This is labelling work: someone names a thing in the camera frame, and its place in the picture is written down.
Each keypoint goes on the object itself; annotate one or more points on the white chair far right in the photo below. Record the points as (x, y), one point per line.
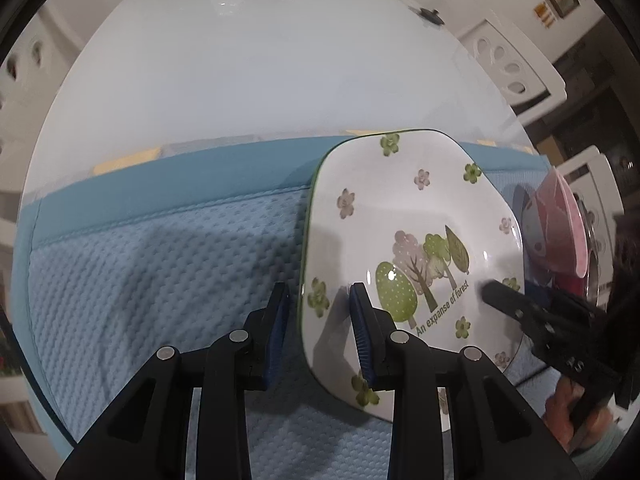
(525, 77)

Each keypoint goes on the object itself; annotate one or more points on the white forest pattern plate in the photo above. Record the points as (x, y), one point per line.
(415, 218)

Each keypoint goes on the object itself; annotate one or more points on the white chair near left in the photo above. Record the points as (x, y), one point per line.
(28, 73)

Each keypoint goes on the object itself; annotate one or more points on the white chair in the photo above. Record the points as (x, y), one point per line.
(525, 77)
(28, 73)
(591, 178)

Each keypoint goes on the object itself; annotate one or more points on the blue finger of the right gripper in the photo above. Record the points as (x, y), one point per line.
(537, 293)
(507, 301)

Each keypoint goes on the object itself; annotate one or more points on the operator's right hand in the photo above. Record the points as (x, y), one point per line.
(598, 431)

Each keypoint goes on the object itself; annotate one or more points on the white chair near right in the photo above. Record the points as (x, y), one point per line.
(591, 178)

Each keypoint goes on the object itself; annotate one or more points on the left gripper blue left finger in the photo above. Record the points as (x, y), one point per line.
(273, 329)

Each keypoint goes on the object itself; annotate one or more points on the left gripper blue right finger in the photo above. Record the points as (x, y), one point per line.
(360, 311)

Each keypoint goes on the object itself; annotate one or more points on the blue waffle table mat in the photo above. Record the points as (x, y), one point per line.
(179, 251)

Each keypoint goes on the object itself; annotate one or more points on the stainless steel bowl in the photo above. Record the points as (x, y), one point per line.
(594, 292)

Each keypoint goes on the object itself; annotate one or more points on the pink plastic bowl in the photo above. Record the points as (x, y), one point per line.
(552, 228)

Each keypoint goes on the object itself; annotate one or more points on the black round knob lid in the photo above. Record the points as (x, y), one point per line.
(432, 16)

